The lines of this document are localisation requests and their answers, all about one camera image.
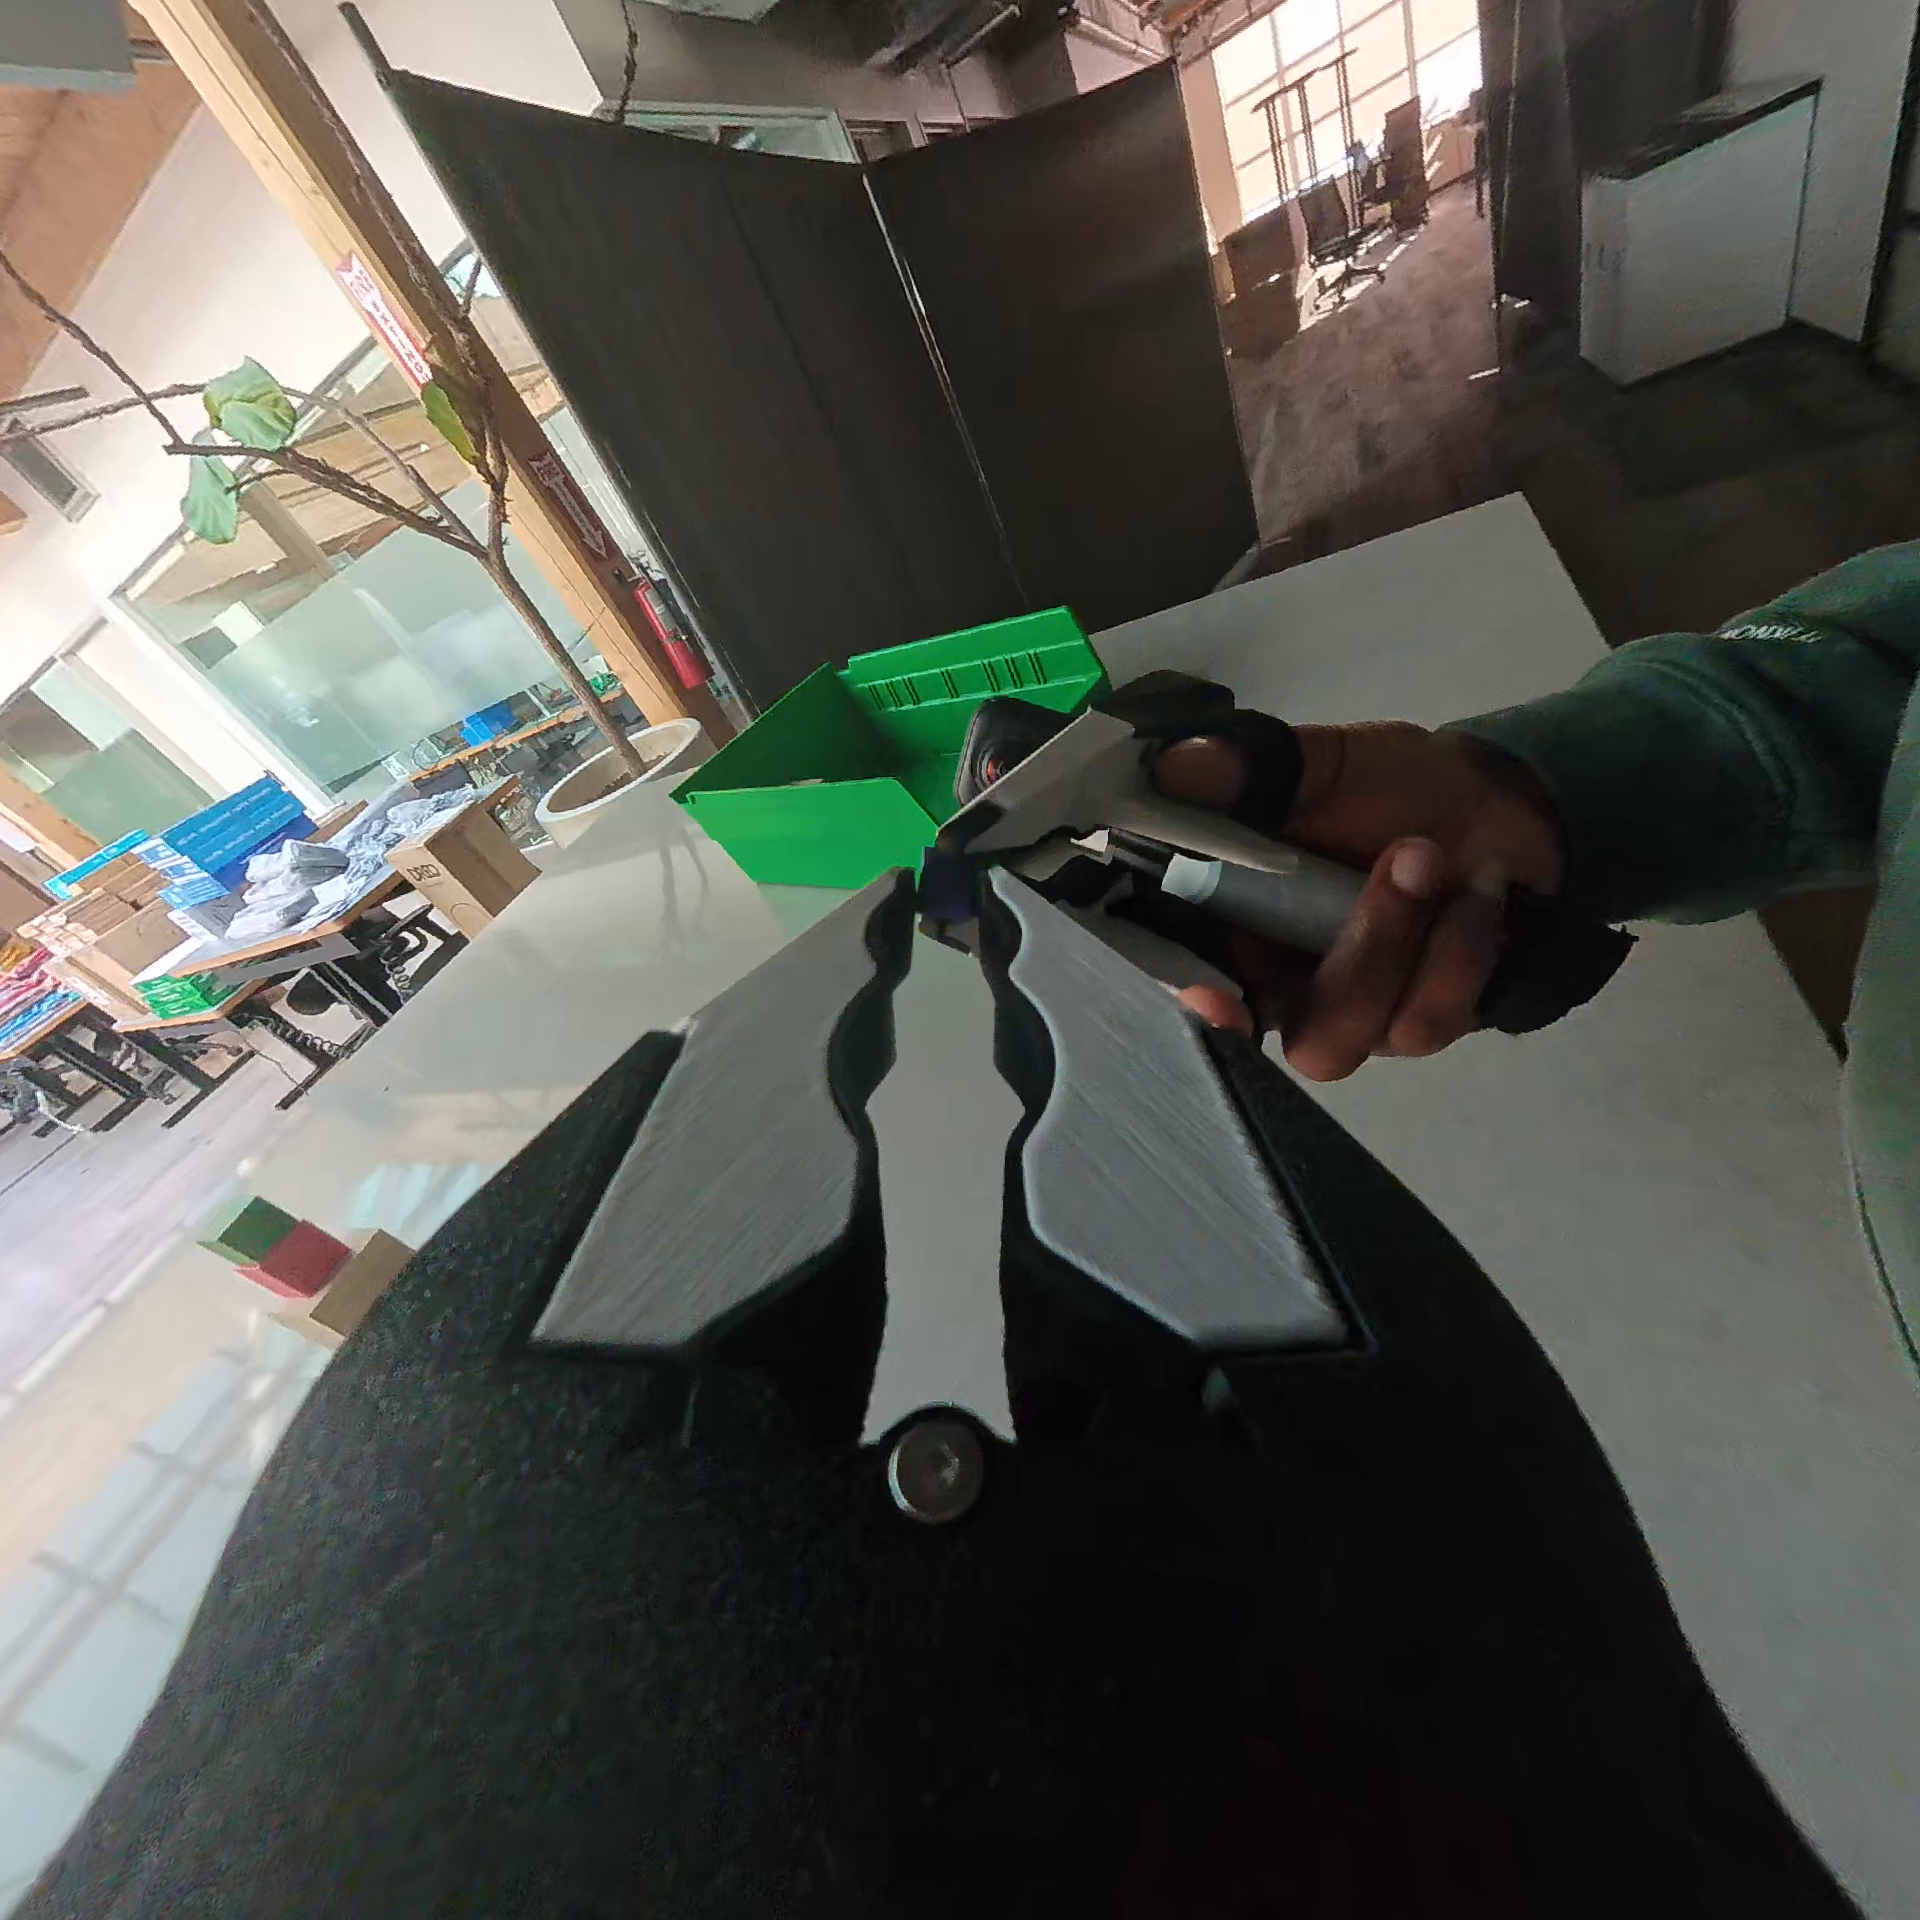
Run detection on wooden pillar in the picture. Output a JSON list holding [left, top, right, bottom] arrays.
[[127, 0, 736, 736]]

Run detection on wooden table with clutter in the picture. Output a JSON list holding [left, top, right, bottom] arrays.
[[112, 885, 454, 1114]]

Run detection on thin metal pole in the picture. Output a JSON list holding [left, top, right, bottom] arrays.
[[0, 247, 663, 789]]

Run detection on green plastic bin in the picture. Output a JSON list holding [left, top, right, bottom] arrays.
[[670, 605, 1114, 889]]

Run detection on stack of flat cardboard boxes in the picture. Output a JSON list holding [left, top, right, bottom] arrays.
[[45, 856, 197, 977]]

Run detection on pile of grey bagged clothes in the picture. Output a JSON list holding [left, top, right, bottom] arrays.
[[239, 795, 454, 941]]

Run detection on person's green clothing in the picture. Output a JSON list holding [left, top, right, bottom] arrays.
[[1841, 840, 1920, 1382]]

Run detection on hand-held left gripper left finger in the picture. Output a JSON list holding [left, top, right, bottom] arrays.
[[531, 870, 921, 1445]]

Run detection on printed cardboard box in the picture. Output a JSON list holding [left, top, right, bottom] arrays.
[[387, 809, 542, 944]]

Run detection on red wooden cube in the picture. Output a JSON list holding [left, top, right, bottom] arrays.
[[231, 1218, 355, 1299]]

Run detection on stack of blue boxes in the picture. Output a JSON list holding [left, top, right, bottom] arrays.
[[158, 774, 319, 888]]

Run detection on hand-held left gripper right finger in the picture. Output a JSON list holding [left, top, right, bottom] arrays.
[[974, 866, 1347, 1445]]

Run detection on person's right forearm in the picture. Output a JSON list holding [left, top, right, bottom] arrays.
[[1439, 540, 1920, 925]]

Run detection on red fire extinguisher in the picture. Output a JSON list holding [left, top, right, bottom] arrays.
[[631, 578, 706, 693]]

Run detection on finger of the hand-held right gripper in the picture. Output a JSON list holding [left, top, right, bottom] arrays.
[[1009, 848, 1248, 999], [938, 712, 1301, 877]]

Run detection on large plain wooden cube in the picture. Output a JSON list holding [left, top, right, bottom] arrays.
[[309, 1229, 423, 1344]]

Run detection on white cabinet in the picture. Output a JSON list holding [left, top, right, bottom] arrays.
[[1583, 82, 1824, 385]]

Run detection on stack of folded clothes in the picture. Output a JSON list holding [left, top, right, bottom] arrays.
[[0, 939, 77, 1036]]

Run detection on black fabric room divider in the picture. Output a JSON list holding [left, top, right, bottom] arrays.
[[342, 6, 1263, 706]]

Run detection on distant black chair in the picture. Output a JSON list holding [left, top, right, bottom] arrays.
[[1297, 172, 1389, 310]]

